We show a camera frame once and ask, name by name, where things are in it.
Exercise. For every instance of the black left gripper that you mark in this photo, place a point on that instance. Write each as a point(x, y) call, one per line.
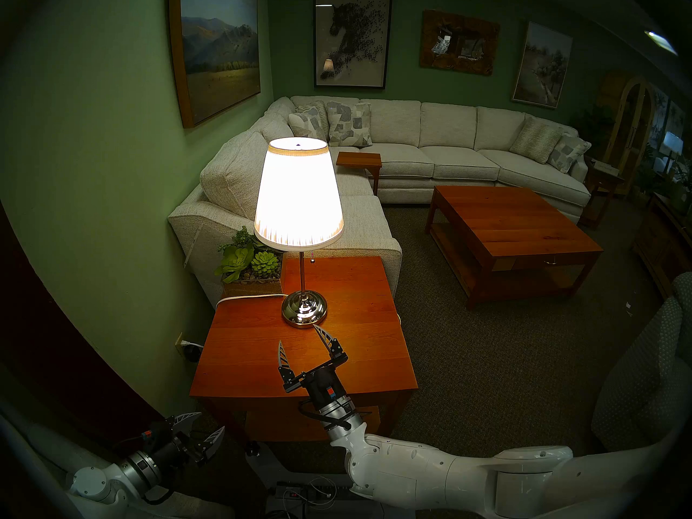
point(167, 445)

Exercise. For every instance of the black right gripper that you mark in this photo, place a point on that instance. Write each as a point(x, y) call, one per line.
point(324, 388)

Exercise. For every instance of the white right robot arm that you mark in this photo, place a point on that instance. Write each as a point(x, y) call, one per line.
point(432, 472)

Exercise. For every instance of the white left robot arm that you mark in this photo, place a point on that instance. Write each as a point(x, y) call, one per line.
point(92, 483)

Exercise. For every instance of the table lamp white pleated shade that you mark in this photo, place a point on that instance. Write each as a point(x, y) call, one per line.
point(297, 199)

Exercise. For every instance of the cherry wood end table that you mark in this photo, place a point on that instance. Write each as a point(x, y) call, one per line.
point(346, 356)

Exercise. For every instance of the succulent planter box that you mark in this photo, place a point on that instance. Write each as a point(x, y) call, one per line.
point(248, 264)

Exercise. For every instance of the black power strip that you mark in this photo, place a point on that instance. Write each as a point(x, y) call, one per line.
point(303, 493)

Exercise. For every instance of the small wooden sofa table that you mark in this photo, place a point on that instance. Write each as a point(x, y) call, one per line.
point(358, 159)

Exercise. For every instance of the grey patchwork throw pillow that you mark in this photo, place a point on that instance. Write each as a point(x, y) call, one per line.
point(567, 153)
point(348, 124)
point(305, 124)

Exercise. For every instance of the large wooden coffee table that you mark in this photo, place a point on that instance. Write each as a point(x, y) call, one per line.
point(508, 226)

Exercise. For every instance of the striped beige throw pillow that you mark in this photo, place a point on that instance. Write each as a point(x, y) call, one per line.
point(535, 139)
point(320, 112)

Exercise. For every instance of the cream sectional sofa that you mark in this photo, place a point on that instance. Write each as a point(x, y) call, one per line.
point(448, 139)

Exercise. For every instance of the framed mountain landscape painting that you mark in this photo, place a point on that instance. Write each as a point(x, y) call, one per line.
point(219, 53)

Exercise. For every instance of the black framed horse artwork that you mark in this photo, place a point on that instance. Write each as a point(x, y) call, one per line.
point(352, 39)

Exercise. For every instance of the dark wooden side table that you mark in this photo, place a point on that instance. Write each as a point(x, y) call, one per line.
point(600, 191)

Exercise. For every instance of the patterned grey armchair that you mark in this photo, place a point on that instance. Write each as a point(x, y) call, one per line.
point(643, 377)

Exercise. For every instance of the rustic wood framed mirror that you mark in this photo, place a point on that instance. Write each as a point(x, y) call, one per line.
point(459, 42)

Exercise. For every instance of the dark leafy floor plant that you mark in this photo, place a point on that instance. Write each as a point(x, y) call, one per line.
point(593, 128)

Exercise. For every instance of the dark wooden console table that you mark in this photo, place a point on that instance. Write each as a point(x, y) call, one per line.
point(662, 242)

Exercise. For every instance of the framed tree painting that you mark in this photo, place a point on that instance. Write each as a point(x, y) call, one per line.
point(541, 64)

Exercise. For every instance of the arched light wood cabinet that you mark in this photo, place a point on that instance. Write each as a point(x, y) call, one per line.
point(630, 128)

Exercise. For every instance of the ceiling light fixture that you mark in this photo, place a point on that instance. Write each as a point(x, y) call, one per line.
point(660, 41)

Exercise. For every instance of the wall outlet with plug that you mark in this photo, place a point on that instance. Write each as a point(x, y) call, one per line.
point(186, 347)

